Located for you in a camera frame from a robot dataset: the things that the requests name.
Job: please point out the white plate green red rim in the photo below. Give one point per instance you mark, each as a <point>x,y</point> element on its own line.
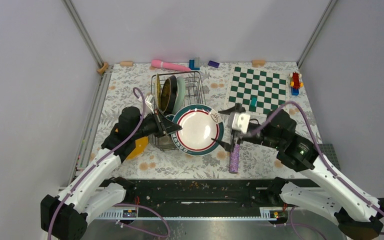
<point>201,129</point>

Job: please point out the green woven bamboo plate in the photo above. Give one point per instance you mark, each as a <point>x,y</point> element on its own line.
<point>158,91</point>

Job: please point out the right wooden block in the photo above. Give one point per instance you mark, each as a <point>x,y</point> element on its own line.
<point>256,63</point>

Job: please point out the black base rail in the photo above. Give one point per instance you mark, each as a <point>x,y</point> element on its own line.
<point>201,199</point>

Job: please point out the grey lego baseplate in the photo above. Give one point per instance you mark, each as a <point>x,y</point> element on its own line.
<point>329,151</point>

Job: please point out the floral table mat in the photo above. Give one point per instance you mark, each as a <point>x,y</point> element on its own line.
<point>256,162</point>

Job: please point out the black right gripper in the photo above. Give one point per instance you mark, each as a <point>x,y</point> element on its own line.
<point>228,111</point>

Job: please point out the green white chessboard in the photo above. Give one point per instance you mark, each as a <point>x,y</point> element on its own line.
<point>270,89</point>

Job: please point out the red yellow blue toy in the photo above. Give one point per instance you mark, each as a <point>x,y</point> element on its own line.
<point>295,83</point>

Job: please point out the pink toy microphone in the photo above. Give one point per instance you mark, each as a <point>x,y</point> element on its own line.
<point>156,63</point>

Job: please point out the blue grey toy bricks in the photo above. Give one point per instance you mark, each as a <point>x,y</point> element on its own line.
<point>194,64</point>

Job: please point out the left wooden block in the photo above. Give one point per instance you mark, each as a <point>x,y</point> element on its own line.
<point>126,63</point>

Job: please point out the corner wooden block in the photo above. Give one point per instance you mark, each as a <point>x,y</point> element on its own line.
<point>103,69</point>

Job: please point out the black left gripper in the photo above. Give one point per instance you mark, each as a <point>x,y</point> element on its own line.
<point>169,127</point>

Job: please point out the grey wire dish rack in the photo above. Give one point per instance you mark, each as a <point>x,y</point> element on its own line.
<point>194,94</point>

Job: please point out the black glossy plate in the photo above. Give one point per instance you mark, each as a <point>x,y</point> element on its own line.
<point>168,95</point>

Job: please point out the purple toy brick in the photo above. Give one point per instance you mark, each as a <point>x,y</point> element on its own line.
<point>213,64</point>

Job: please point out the yellow polka dot plate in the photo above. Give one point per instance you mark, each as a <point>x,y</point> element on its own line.
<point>140,146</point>

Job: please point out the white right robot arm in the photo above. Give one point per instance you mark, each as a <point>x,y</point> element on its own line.
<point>357,214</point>

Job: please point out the purple glitter microphone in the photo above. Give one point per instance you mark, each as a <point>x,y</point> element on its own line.
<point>234,159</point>

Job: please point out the mint green plate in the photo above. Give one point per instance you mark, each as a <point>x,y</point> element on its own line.
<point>180,96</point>

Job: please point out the teal block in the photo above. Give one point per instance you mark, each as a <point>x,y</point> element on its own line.
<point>253,104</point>

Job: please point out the dark green mug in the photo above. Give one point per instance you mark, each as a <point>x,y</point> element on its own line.
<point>170,117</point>

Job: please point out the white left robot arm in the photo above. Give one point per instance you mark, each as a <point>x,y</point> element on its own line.
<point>67,215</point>

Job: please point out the small beige cup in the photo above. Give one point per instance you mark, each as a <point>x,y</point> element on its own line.
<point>165,141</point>

